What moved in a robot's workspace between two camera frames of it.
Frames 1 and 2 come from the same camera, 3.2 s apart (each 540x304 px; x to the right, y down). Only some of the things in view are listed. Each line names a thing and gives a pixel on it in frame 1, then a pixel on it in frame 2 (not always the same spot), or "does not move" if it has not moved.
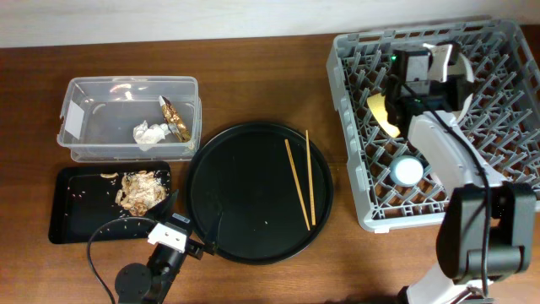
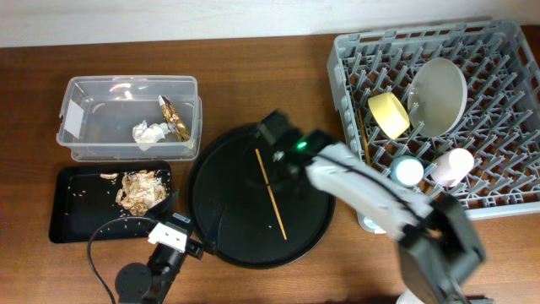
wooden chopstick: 297,185 → 279,219
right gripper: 456,98 → 280,156
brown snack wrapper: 175,121 does not move
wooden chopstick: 310,180 → 365,144
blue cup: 406,171 does not move
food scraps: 139,190 does not move
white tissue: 148,137 does not move
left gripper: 196,249 does not move
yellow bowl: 378,108 does not move
